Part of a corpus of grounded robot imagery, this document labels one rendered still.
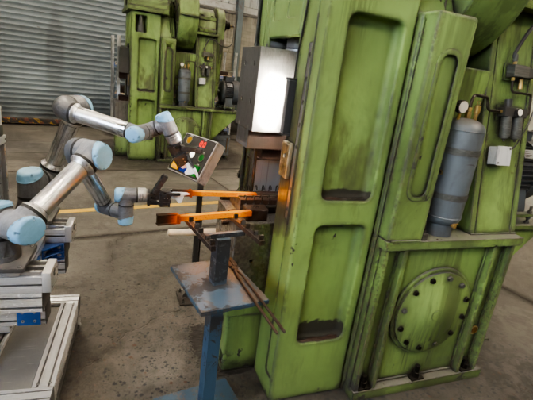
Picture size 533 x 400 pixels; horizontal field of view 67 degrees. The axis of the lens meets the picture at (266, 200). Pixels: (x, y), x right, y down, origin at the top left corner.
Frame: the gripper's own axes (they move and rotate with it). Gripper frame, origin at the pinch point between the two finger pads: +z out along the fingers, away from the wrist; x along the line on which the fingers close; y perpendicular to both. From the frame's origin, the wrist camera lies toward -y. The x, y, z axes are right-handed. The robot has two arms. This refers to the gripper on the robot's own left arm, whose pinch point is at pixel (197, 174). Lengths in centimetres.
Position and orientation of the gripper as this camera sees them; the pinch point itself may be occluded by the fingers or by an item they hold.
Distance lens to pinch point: 213.8
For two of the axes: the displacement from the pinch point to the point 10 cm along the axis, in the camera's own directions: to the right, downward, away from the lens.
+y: -8.7, 4.6, -1.7
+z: 3.5, 8.3, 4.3
